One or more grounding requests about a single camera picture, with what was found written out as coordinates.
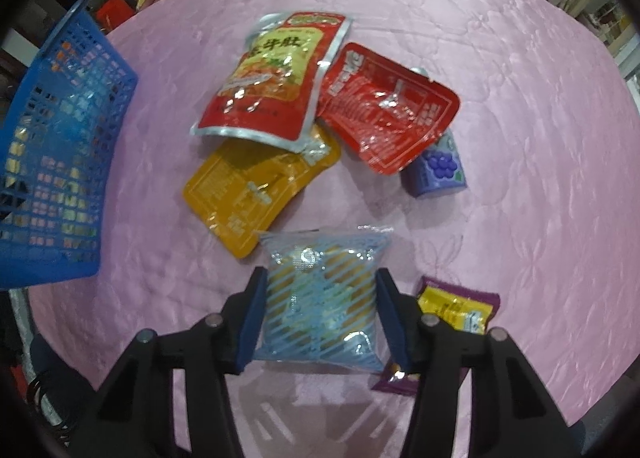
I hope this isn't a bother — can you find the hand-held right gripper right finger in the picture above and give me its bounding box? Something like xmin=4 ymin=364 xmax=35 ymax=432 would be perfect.
xmin=375 ymin=267 xmax=586 ymax=458

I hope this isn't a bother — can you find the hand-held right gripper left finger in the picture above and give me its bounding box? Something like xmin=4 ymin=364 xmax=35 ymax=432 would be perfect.
xmin=70 ymin=265 xmax=271 ymax=458

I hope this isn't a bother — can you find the purple yellow snack packet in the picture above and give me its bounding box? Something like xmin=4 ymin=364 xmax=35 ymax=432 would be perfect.
xmin=371 ymin=275 xmax=502 ymax=395

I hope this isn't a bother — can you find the clear blue striped snack packet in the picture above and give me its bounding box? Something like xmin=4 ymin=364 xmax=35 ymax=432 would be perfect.
xmin=252 ymin=224 xmax=396 ymax=374

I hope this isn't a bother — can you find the orange snack packet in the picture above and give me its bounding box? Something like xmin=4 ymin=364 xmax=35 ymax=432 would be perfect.
xmin=181 ymin=123 xmax=342 ymax=259

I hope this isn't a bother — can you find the plain red snack packet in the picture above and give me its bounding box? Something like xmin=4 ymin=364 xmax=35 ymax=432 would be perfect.
xmin=317 ymin=42 xmax=461 ymax=175

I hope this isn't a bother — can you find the blue plastic basket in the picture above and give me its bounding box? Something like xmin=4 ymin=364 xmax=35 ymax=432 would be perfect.
xmin=0 ymin=0 xmax=139 ymax=289

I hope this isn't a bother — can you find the red yellow-label snack packet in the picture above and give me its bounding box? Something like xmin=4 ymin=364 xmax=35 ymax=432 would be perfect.
xmin=191 ymin=12 xmax=353 ymax=154

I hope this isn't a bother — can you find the pink quilted mat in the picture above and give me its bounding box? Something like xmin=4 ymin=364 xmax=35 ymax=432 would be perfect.
xmin=25 ymin=0 xmax=640 ymax=458

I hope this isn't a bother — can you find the red bag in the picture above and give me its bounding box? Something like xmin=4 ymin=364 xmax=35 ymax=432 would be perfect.
xmin=95 ymin=0 xmax=136 ymax=31

